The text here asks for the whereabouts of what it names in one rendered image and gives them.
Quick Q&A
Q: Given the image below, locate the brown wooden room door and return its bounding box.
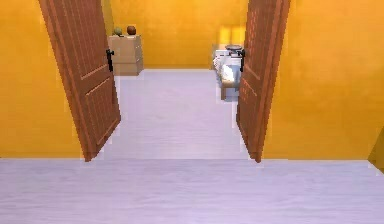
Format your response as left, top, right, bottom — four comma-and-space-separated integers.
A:
235, 0, 292, 164
38, 0, 122, 163

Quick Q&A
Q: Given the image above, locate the tan chest of drawers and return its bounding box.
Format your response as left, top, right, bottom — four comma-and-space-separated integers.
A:
107, 34, 145, 77

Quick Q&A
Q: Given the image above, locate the black door handle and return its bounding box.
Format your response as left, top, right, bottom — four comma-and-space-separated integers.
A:
237, 48, 246, 73
105, 48, 115, 73

